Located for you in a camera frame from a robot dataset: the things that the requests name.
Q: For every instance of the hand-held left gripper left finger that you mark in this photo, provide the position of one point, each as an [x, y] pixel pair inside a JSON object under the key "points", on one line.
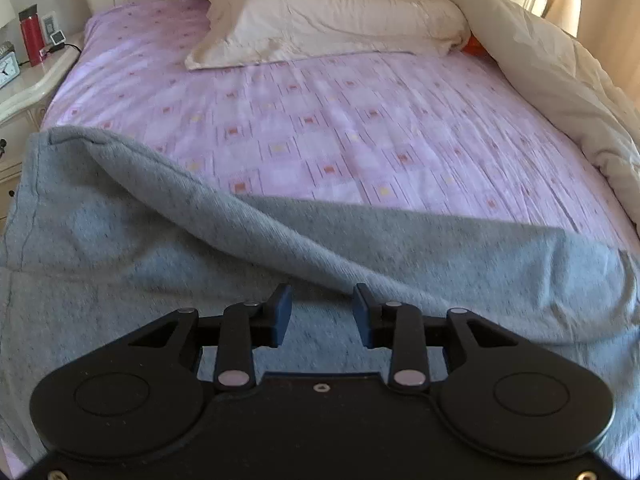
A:
{"points": [[284, 306]]}

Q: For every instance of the small table clock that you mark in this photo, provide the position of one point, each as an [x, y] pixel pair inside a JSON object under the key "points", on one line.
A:
{"points": [[7, 67]]}

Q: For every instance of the wall outlet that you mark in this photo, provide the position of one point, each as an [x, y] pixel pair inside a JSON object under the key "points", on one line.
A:
{"points": [[49, 24]]}

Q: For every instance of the white nightstand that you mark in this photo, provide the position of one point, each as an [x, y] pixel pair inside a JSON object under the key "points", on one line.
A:
{"points": [[30, 82]]}

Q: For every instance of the grey blanket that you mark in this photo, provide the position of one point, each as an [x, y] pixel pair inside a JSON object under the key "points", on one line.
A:
{"points": [[150, 240]]}

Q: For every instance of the orange cloth item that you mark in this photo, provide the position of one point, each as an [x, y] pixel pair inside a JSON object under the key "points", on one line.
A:
{"points": [[472, 46]]}

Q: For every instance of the small white cube device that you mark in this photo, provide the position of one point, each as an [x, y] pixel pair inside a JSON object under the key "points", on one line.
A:
{"points": [[57, 38]]}

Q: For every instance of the bed with pink patterned sheet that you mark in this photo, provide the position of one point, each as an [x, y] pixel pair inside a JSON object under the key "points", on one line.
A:
{"points": [[350, 125]]}

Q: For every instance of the cream pillow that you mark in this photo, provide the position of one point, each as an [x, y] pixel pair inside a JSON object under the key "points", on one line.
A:
{"points": [[320, 15]]}

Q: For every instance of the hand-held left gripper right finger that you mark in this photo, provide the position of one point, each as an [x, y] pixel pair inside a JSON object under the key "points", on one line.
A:
{"points": [[361, 311]]}

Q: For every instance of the red bottle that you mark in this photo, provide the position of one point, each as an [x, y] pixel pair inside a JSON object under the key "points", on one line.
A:
{"points": [[31, 35]]}

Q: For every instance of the cream duvet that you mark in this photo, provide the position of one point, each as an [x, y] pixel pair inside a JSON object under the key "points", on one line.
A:
{"points": [[560, 75]]}

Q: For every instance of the beige lamp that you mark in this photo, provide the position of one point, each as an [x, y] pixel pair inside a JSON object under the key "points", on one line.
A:
{"points": [[562, 7]]}

